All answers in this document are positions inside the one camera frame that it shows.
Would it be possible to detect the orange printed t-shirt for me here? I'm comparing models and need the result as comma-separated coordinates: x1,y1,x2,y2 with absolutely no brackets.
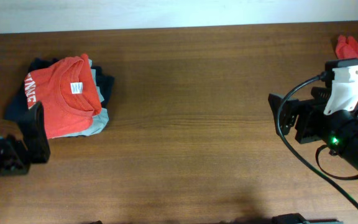
23,53,103,140

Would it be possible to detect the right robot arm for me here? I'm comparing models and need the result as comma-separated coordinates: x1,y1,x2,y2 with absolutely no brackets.
268,87,358,209

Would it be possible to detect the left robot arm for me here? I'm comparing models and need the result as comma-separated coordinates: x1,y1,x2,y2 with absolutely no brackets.
0,86,51,176

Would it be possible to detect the folded navy garment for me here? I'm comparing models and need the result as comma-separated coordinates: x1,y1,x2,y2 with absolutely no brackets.
3,58,114,121

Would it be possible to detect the folded grey t-shirt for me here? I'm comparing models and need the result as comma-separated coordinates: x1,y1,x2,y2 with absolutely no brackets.
55,54,109,138

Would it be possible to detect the right black cable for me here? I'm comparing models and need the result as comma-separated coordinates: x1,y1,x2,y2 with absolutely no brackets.
275,71,358,224

